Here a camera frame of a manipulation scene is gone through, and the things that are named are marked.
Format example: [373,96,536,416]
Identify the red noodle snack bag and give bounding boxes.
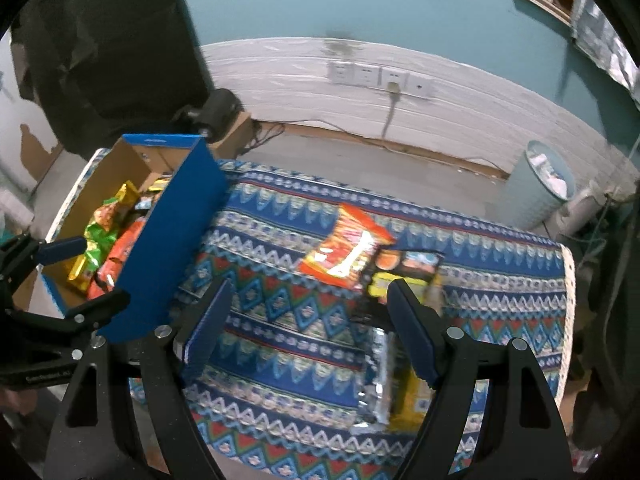
[297,204,395,289]

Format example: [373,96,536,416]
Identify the black fan heater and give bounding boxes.
[171,88,243,143]

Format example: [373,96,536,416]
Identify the blue cardboard box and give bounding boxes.
[45,134,228,344]

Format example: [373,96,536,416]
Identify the red orange snack bag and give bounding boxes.
[87,217,146,300]

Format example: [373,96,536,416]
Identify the black clothes rack cover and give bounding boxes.
[12,0,213,158]

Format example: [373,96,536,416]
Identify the white power cable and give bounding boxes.
[382,81,403,141]

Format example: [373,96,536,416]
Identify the left hand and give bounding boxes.
[0,387,38,415]

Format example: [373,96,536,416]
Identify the green pea snack bag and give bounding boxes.
[84,198,124,271]

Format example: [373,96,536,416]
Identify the black yellow snack bag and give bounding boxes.
[350,247,445,330]

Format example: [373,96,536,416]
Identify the grey waste bin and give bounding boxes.
[496,140,577,230]

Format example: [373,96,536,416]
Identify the white wall socket strip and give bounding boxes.
[328,60,435,100]

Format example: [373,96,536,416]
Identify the patterned blue tablecloth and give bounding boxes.
[46,146,577,478]

